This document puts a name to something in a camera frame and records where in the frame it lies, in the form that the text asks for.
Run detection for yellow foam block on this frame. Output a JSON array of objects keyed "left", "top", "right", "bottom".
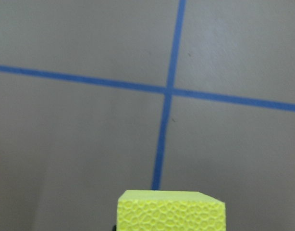
[{"left": 116, "top": 190, "right": 226, "bottom": 231}]

